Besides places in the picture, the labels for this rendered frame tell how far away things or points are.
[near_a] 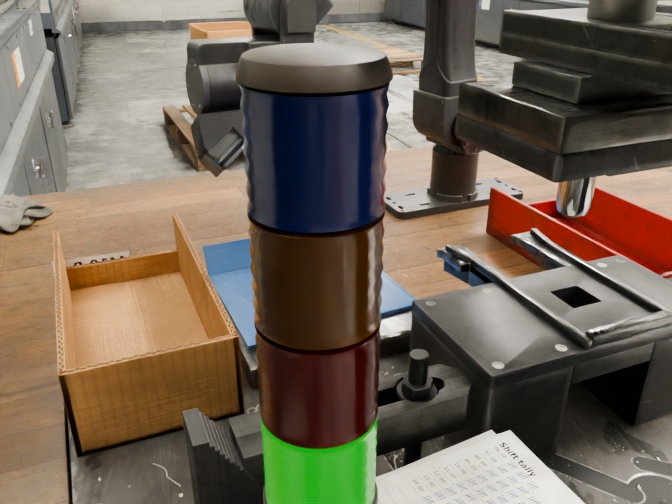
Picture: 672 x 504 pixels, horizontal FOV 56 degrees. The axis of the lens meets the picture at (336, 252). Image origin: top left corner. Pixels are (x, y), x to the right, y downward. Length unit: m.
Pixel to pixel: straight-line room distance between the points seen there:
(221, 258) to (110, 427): 0.23
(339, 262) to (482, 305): 0.32
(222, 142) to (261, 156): 0.50
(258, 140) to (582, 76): 0.26
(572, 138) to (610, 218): 0.46
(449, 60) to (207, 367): 0.50
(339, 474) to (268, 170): 0.10
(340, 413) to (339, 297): 0.04
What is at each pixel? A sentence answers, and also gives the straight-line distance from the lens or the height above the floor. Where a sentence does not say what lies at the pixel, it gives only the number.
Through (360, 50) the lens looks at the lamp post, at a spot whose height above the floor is 1.20.
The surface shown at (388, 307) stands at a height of 0.92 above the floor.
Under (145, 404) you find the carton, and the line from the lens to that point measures 0.48.
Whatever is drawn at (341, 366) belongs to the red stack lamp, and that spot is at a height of 1.11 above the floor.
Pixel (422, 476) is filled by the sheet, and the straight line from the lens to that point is 0.38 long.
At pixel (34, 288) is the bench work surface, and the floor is 0.90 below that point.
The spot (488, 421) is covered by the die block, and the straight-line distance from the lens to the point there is 0.42.
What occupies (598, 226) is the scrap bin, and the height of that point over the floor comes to 0.92.
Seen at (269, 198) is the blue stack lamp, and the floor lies 1.16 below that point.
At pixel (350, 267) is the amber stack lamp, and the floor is 1.14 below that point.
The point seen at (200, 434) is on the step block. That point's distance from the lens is 0.35.
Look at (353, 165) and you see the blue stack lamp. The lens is 0.15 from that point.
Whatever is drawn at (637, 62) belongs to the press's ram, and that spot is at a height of 1.17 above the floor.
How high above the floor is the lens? 1.22
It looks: 26 degrees down
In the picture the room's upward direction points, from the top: straight up
